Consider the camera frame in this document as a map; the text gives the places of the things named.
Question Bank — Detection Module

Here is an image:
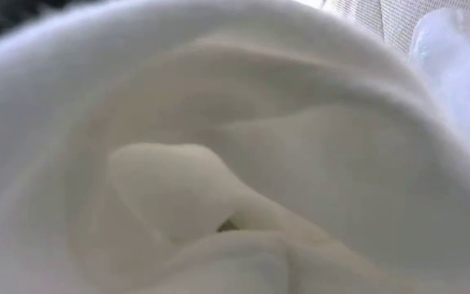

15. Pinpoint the beige fabric storage box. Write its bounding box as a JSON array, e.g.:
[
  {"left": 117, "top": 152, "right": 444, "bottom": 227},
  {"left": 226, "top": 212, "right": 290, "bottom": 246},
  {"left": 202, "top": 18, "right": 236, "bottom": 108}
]
[{"left": 322, "top": 0, "right": 470, "bottom": 58}]

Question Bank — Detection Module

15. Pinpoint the small white garment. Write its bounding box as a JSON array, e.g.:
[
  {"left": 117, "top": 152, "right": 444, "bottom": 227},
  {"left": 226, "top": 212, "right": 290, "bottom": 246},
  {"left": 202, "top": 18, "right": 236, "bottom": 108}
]
[{"left": 0, "top": 0, "right": 470, "bottom": 294}]

